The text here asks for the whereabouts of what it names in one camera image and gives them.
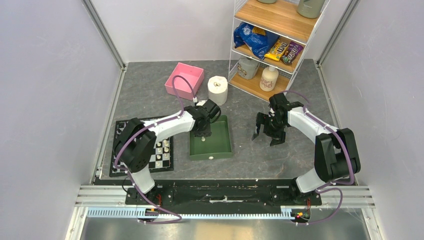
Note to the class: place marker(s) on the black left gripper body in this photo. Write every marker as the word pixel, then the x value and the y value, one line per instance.
pixel 205 131

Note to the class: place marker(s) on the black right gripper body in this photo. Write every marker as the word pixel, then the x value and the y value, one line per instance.
pixel 272 127

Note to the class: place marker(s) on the green plastic tray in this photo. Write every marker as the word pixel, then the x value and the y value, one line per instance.
pixel 218 145

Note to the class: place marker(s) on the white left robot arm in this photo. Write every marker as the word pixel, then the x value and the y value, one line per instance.
pixel 134 146

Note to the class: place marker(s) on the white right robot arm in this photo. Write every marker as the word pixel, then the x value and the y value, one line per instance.
pixel 336 157

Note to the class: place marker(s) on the white toilet paper roll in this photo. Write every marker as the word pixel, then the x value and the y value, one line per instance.
pixel 217 87

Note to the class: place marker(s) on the pink plastic box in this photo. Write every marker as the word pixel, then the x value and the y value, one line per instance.
pixel 193 74

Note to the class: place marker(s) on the cream soap bottle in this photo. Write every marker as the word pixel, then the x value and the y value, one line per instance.
pixel 268 78

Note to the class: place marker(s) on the grey jug on shelf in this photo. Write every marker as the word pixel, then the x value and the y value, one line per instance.
pixel 247 68

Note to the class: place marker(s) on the black white chessboard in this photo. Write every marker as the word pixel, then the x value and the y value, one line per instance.
pixel 161 159

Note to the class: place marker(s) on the yellow candy bag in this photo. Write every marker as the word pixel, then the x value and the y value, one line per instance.
pixel 277 50

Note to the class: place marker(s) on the blue plastic bag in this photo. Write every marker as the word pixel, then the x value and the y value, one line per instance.
pixel 258 40

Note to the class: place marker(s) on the brown candy bag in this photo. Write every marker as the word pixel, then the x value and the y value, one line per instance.
pixel 291 53

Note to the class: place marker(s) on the grey green top bottle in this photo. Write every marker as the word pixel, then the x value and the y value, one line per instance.
pixel 310 9

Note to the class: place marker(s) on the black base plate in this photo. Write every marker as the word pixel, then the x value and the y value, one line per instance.
pixel 229 196

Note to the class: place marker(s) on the white wire wooden shelf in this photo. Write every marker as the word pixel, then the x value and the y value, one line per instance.
pixel 279 17

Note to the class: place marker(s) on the white cable duct rail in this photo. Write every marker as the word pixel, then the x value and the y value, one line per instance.
pixel 144 213

